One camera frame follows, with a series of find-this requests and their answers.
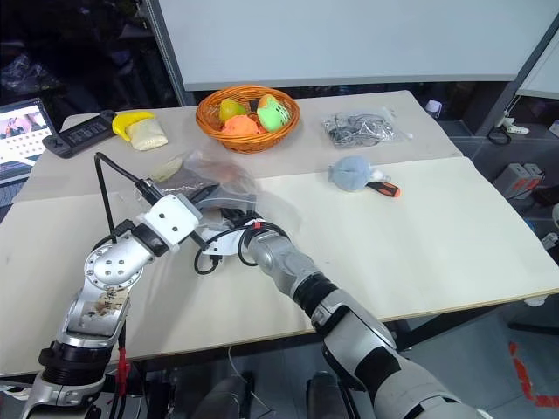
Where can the narrow white board panel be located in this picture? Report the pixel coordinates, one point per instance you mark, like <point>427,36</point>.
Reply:
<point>543,72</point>

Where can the clear plastic bag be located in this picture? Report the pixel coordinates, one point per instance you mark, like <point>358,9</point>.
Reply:
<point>271,205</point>

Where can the black handheld controller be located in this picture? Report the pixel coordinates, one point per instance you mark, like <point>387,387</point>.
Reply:
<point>78,133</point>

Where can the green toy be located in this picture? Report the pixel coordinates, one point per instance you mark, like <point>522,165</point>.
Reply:
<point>273,115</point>

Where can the open laptop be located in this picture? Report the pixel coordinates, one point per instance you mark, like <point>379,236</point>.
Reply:
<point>22,131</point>

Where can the blue and white plush toy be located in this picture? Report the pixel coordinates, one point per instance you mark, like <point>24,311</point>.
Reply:
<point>351,172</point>

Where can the yellow-green toy pear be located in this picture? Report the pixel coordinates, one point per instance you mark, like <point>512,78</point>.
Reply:
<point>229,110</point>

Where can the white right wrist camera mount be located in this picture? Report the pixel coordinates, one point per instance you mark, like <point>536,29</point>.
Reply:
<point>222,242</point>

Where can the cream rectangular packet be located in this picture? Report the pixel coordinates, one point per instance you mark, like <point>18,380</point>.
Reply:
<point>148,135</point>

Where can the white power strip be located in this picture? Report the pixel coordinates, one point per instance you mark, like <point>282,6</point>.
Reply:
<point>515,126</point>

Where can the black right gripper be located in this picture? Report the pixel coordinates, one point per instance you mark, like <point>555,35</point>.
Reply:
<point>236,217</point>

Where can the black table leg frame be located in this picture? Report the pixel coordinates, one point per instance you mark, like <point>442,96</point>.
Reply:
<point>408,334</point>
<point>157,393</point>

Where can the orange toy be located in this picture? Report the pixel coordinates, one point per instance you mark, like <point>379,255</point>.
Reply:
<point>242,125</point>

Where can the grey boxes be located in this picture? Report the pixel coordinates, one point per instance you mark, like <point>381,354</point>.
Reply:
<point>522,181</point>

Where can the orange and black screwdriver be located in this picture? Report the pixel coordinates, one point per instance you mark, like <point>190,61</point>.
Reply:
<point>386,190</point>

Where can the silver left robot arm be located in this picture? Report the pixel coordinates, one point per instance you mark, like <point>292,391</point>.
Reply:
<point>105,270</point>

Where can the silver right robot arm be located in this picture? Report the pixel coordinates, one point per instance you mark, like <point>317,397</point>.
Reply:
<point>340,314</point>

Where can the large white board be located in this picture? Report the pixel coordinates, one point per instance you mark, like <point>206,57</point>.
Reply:
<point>340,39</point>

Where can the yellow toy banana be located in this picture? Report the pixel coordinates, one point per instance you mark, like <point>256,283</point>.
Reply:
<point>122,124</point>

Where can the orange wicker basket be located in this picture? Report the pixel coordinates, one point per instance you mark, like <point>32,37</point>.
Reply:
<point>246,142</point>

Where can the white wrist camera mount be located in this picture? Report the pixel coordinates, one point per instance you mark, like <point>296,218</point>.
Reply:
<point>222,242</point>
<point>170,220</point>

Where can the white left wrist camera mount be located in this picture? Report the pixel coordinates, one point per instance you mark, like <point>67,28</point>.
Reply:
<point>170,220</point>

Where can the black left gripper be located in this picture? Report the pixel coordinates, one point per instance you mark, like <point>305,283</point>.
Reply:
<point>195,204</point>

